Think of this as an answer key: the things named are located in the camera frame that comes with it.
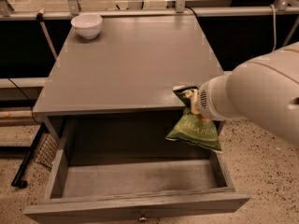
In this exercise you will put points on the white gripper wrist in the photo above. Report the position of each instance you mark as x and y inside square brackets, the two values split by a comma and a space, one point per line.
[206, 102]

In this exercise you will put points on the wooden stick with black tape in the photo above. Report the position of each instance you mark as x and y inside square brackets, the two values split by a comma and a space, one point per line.
[40, 19]

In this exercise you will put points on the grey wooden cabinet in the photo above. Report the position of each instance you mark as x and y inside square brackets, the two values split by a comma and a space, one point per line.
[133, 65]

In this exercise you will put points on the wire mesh basket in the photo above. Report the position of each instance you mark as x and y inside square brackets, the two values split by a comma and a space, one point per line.
[46, 151]

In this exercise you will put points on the green jalapeno chip bag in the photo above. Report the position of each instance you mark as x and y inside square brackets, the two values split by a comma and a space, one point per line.
[194, 129]

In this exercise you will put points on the grey metal frame rail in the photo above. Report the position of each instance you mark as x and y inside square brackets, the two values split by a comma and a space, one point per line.
[66, 9]

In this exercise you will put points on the black metal stand leg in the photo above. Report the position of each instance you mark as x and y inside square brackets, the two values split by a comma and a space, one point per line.
[17, 181]

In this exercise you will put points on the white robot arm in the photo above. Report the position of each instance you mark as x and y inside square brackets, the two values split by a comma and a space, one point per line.
[264, 90]

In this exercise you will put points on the white ceramic bowl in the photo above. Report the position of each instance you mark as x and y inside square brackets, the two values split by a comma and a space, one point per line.
[87, 26]

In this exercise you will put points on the open grey wooden drawer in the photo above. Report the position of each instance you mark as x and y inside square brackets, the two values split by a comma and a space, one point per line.
[110, 167]

